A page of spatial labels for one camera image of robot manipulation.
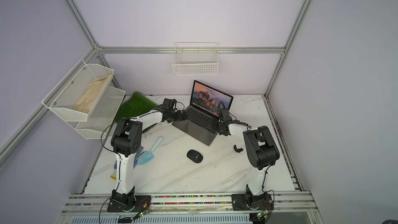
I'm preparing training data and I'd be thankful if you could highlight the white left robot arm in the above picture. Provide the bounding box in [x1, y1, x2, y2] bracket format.
[107, 98, 188, 212]

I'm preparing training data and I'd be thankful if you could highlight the grey laptop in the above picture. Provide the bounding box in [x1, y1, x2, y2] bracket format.
[172, 80, 234, 146]

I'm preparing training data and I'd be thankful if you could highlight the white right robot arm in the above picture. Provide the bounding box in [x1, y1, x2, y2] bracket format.
[217, 101, 280, 210]

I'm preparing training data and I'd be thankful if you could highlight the black mouse battery cover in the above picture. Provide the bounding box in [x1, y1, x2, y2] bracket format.
[233, 145, 244, 153]

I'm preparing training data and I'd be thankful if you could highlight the beige cloth in shelf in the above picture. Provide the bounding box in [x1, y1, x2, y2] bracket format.
[73, 75, 110, 114]

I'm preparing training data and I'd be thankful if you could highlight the white wire wall basket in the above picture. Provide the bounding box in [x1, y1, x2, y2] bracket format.
[172, 42, 219, 76]

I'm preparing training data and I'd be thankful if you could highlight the blue dotted work glove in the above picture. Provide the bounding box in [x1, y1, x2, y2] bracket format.
[110, 146, 144, 180]

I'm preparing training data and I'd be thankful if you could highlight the aluminium rail base frame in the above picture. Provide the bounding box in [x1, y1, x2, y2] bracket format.
[57, 191, 324, 224]

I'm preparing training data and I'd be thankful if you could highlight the green artificial grass mat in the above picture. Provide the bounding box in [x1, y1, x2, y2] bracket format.
[113, 92, 157, 123]

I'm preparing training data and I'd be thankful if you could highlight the black wireless mouse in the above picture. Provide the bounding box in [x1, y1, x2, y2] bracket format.
[187, 149, 203, 163]

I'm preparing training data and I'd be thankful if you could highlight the aluminium enclosure frame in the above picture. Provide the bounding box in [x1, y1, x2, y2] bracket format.
[1, 0, 313, 170]

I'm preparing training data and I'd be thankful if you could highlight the white mesh shelf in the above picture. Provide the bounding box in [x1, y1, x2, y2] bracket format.
[75, 86, 125, 140]
[42, 60, 114, 122]

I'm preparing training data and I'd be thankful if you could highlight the light blue plastic scoop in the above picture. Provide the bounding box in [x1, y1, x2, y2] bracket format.
[137, 136, 163, 166]

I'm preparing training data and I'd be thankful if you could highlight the white lower mesh shelf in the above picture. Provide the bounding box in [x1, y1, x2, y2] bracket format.
[75, 86, 125, 140]

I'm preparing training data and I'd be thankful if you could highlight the white upper mesh shelf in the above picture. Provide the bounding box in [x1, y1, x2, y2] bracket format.
[42, 60, 114, 122]

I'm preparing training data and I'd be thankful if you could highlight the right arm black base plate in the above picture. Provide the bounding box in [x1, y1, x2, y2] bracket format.
[231, 194, 274, 211]

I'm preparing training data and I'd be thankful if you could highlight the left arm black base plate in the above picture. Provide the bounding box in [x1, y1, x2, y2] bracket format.
[107, 195, 151, 213]

